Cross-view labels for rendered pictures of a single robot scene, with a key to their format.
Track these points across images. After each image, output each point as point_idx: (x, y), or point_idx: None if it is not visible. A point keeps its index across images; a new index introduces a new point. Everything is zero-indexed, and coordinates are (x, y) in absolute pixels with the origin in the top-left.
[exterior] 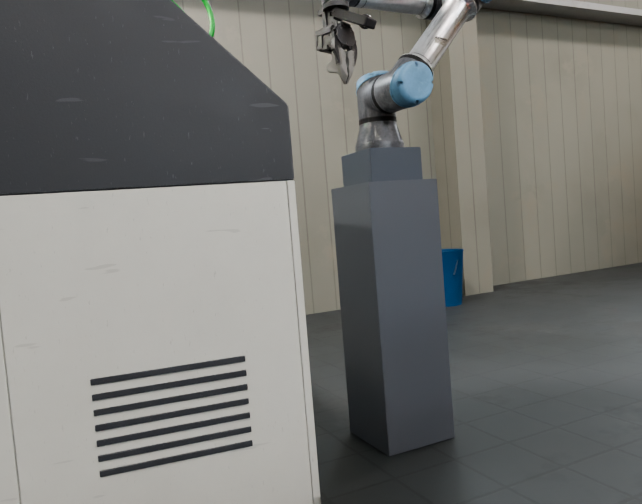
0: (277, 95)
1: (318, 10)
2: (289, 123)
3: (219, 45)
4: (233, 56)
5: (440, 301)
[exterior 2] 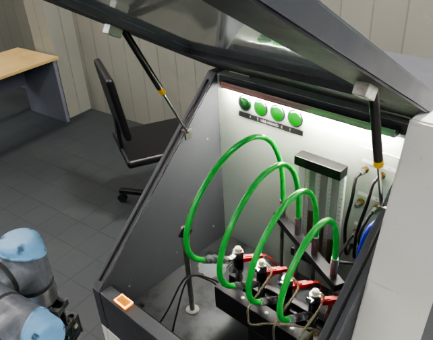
0: (96, 277)
1: (66, 298)
2: (94, 296)
3: (121, 231)
4: (116, 241)
5: None
